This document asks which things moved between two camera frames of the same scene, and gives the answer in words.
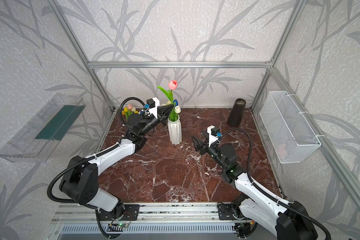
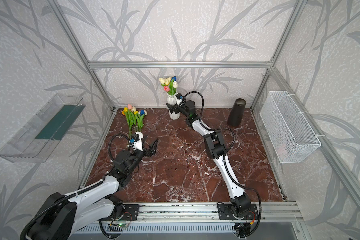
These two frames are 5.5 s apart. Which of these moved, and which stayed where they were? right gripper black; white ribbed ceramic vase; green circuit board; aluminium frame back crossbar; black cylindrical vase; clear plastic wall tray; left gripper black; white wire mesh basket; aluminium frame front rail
Moved: right gripper black; white ribbed ceramic vase; left gripper black
Stayed: black cylindrical vase; aluminium frame front rail; aluminium frame back crossbar; white wire mesh basket; clear plastic wall tray; green circuit board
